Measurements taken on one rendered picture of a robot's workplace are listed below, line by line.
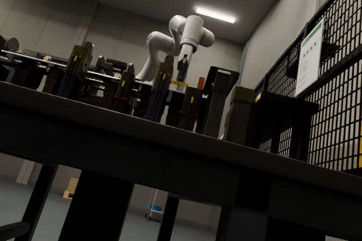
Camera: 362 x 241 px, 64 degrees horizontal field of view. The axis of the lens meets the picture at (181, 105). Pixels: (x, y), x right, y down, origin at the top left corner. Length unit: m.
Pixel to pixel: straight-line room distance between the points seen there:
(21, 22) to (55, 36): 1.18
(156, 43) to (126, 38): 8.39
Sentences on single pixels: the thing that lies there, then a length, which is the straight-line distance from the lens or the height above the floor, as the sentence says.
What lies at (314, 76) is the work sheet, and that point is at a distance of 1.33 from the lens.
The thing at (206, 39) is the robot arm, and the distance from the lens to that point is 1.42.
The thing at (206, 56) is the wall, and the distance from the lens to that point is 10.14.
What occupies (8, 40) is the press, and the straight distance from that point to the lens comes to 6.78.
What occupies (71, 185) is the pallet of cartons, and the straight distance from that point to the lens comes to 7.87.
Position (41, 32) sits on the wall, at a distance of 10.73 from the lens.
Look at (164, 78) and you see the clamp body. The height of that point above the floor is 0.98.
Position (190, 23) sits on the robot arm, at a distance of 1.41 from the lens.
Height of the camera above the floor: 0.57
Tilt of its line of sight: 18 degrees up
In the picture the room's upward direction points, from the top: 14 degrees clockwise
